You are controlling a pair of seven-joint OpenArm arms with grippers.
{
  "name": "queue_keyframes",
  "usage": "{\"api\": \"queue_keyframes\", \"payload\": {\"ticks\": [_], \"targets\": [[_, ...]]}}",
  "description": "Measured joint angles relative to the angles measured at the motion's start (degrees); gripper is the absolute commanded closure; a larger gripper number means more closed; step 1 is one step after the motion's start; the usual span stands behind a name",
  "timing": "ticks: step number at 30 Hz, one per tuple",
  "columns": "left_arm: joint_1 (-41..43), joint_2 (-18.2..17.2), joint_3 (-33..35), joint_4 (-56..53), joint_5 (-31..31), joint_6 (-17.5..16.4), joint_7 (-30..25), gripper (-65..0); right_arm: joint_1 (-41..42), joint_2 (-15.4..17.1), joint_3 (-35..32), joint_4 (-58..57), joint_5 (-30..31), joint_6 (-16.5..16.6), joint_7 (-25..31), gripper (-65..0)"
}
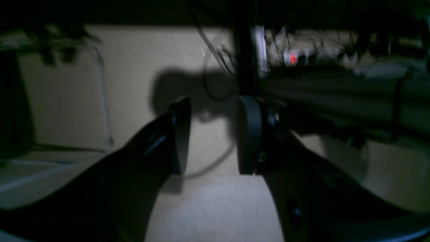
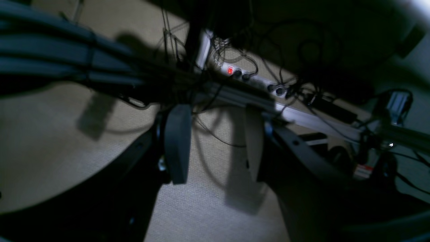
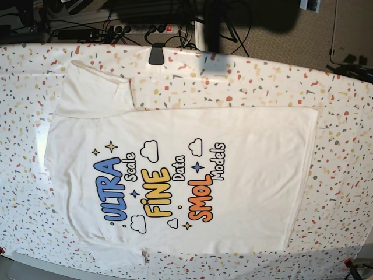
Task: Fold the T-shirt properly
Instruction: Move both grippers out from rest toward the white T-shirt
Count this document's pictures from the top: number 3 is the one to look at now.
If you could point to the white printed T-shirt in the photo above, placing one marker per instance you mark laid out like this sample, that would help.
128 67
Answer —
200 180

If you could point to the black table clamp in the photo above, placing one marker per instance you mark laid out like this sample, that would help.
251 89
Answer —
156 56

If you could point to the white power strip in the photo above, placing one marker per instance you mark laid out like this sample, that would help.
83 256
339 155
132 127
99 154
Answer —
144 28

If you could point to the white table leg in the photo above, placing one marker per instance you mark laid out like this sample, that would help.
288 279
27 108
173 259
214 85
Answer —
199 26

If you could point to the terrazzo patterned tablecloth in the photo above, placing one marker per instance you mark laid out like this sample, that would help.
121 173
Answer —
335 217

